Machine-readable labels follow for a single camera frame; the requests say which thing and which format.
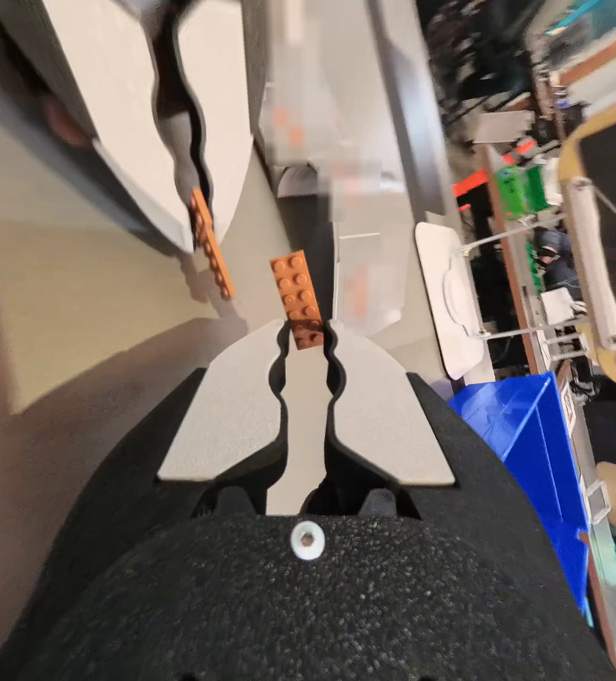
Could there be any clear display stand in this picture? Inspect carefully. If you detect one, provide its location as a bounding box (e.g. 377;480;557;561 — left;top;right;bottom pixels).
459;177;616;352

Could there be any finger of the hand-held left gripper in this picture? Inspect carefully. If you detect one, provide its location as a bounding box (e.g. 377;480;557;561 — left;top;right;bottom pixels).
172;0;256;247
41;0;214;255

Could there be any person's left hand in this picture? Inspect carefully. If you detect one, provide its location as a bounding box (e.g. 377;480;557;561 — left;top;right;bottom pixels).
41;97;97;148

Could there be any green box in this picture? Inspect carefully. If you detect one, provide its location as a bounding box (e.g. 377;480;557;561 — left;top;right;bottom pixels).
499;164;549;220

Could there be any wide brown toy brick plate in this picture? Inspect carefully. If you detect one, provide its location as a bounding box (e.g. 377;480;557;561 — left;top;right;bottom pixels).
269;249;324;352

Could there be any narrow brown toy brick plate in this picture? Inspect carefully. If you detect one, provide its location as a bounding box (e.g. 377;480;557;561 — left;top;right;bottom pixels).
189;187;237;300

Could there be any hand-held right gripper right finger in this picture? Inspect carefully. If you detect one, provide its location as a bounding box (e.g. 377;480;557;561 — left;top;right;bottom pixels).
325;318;457;488

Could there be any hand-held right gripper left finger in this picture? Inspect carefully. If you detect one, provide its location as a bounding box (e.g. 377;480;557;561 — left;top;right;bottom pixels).
155;318;292;486

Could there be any open instruction booklet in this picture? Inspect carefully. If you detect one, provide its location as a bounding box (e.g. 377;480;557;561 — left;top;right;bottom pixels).
255;0;411;332

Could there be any white rounded panel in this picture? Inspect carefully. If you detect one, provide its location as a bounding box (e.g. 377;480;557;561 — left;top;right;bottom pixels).
414;221;488;382

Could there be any blue plastic bin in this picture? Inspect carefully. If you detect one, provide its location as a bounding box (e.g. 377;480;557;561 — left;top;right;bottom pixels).
448;371;592;614

